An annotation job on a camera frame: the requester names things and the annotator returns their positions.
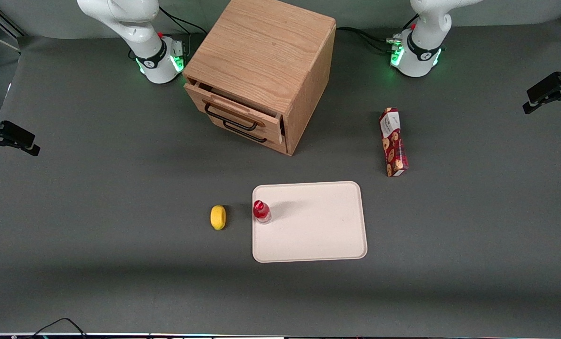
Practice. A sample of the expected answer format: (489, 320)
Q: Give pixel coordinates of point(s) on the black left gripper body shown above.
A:
(559, 84)

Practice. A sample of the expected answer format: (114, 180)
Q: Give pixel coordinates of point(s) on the red cookie box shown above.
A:
(394, 146)

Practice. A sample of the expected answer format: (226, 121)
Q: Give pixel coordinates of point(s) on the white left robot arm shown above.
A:
(421, 52)

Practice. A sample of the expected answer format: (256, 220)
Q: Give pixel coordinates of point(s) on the cream rectangular tray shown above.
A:
(313, 226)

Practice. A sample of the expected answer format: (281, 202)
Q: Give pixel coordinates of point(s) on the wooden drawer with tab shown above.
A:
(200, 96)

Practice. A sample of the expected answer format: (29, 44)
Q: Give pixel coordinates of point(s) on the yellow lemon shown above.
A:
(218, 217)

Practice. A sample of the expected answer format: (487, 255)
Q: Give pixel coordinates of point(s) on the small red-capped bottle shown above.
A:
(261, 211)

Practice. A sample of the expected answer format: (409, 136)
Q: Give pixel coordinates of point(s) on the plain wooden drawer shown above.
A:
(273, 145)

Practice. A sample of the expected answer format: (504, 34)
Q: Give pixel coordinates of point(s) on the oak wooden drawer cabinet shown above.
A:
(266, 52)

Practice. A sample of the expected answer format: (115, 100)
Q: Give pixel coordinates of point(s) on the grey aluminium frame rail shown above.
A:
(0, 21)

